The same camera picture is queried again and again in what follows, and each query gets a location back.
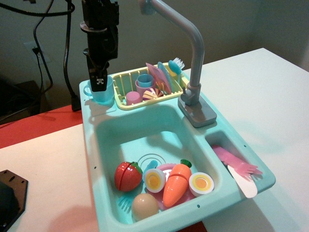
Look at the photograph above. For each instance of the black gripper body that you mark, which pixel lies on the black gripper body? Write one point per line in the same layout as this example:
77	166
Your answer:
102	45

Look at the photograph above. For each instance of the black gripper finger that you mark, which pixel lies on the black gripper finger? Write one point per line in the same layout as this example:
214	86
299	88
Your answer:
97	77

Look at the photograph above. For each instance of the light blue toy cup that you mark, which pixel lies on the light blue toy cup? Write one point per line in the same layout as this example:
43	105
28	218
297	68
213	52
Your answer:
104	96

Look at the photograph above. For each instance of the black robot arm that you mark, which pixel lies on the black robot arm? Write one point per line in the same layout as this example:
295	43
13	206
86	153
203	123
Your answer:
101	18

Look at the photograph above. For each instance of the pink cup in rack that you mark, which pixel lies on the pink cup in rack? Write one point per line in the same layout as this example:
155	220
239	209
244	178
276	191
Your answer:
132	97

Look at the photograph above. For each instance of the purple cup in rack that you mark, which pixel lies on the purple cup in rack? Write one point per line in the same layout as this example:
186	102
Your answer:
141	90

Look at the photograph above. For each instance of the blue cup in rack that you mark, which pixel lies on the blue cup in rack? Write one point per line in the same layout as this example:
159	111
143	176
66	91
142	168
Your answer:
145	80

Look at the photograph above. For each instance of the teal toy sink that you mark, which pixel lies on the teal toy sink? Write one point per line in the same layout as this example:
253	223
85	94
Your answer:
160	132

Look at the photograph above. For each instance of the pink plate in sink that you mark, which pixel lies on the pink plate in sink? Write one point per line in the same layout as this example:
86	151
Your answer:
166	168

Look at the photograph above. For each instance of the yellow dish rack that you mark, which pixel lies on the yellow dish rack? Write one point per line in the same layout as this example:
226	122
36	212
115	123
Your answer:
124	82

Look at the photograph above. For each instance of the striped toy bowl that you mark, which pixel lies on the striped toy bowl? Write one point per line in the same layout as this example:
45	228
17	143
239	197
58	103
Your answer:
151	94

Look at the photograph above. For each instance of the pink toy plate in rack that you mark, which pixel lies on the pink toy plate in rack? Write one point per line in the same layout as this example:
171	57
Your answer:
159	77

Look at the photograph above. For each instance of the blue toy plate in rack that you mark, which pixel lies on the blue toy plate in rack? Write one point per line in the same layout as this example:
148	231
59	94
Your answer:
167	76

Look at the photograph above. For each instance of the blue dish brush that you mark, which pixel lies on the blue dish brush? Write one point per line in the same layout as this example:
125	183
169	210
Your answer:
176	65

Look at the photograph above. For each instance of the red toy strawberry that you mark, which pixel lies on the red toy strawberry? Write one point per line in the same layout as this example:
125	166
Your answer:
127	176

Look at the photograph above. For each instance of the left toy egg half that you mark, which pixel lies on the left toy egg half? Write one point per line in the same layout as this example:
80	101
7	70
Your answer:
154	180

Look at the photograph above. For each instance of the toy egg half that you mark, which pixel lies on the toy egg half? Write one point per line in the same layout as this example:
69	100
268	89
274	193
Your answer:
200	184
154	180

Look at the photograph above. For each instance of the blue toy fork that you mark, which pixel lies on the blue toy fork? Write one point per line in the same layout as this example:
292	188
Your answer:
126	200

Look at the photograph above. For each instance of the orange toy carrot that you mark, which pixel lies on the orange toy carrot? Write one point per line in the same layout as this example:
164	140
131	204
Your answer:
177	183

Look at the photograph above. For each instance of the whole beige toy egg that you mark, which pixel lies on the whole beige toy egg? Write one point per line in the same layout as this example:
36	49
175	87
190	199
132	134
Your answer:
143	206

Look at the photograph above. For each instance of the right toy egg half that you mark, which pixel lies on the right toy egg half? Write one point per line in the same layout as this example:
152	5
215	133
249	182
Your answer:
200	184

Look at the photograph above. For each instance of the pink toy fork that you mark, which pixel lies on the pink toy fork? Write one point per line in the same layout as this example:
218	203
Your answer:
241	167

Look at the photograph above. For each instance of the white toy knife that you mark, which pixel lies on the white toy knife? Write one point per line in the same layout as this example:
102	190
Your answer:
246	184

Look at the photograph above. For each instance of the white wall outlet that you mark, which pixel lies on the white wall outlet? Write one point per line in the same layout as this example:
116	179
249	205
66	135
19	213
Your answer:
33	51

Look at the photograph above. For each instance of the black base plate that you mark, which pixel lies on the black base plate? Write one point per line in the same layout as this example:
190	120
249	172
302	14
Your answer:
13	197

